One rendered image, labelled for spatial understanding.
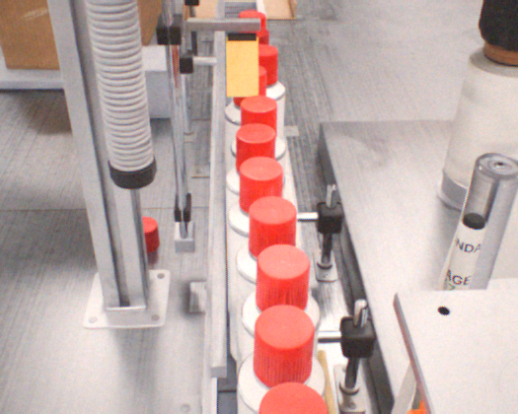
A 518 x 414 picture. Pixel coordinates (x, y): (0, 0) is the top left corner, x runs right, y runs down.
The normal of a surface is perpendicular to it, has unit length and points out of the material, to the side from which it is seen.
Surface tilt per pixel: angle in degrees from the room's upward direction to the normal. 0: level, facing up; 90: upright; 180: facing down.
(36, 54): 90
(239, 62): 69
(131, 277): 90
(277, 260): 3
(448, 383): 0
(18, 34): 90
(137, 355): 0
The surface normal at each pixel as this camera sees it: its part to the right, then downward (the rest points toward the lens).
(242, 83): 0.05, 0.25
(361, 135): 0.01, -0.81
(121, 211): 0.04, 0.58
